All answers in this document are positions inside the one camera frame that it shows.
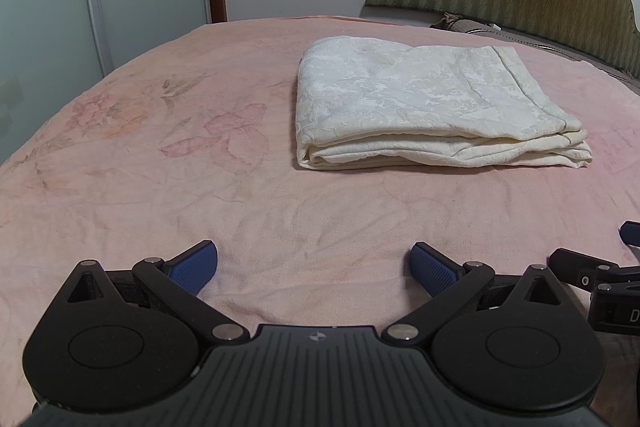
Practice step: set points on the pink floral blanket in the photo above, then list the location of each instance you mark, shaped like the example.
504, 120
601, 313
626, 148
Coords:
175, 187

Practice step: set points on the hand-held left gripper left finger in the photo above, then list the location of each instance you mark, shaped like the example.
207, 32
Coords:
192, 267

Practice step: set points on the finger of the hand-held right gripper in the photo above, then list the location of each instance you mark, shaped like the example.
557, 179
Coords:
631, 234
585, 269

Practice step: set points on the white patterned blanket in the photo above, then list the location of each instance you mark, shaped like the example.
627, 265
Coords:
410, 97

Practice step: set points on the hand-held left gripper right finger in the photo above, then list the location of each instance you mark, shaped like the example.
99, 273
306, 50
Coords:
434, 268

